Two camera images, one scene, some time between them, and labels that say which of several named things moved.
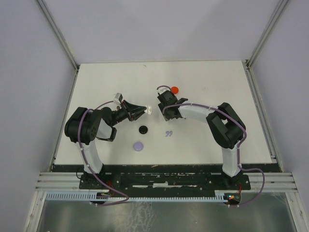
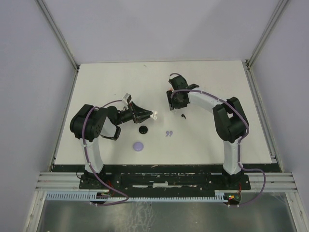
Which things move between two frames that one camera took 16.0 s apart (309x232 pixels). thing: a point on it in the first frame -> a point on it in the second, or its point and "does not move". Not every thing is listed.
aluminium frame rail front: x=260 y=182 does not move
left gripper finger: x=134 y=116 -> x=140 y=119
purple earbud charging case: x=138 y=146 does not move
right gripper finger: x=164 y=115 -> x=168 y=93
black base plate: x=164 y=178 does not move
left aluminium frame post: x=61 y=38 does not move
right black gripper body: x=168 y=114 -> x=176 y=103
